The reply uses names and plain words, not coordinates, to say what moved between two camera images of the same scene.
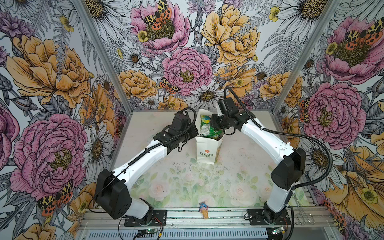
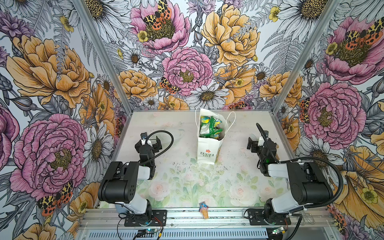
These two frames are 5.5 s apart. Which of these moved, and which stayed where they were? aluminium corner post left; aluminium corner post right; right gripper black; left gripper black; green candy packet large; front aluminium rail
Moved: right gripper black; left gripper black
Stayed: green candy packet large; aluminium corner post right; front aluminium rail; aluminium corner post left
